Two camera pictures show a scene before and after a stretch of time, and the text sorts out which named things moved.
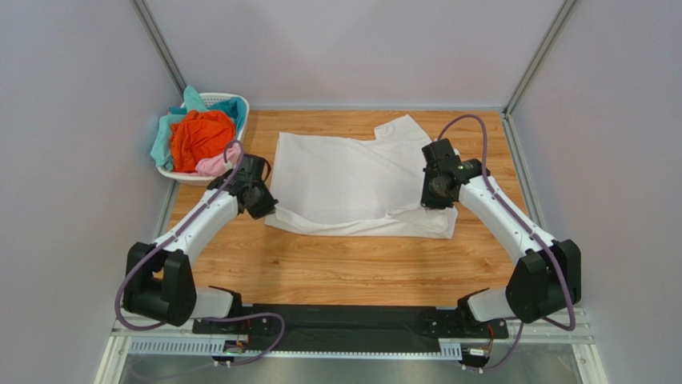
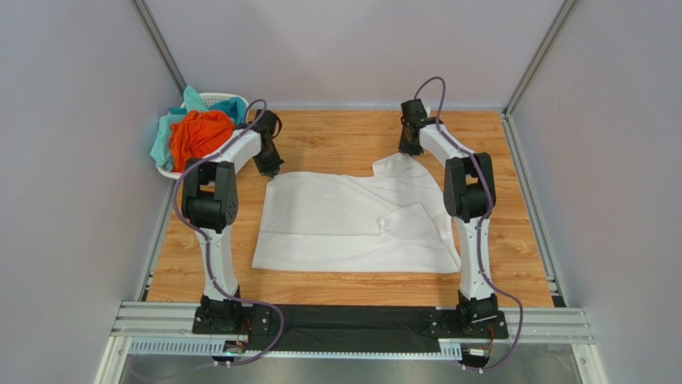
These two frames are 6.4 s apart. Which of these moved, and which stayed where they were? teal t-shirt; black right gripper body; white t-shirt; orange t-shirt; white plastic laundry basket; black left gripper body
Moved: white t-shirt; black right gripper body; black left gripper body
Stayed: teal t-shirt; orange t-shirt; white plastic laundry basket
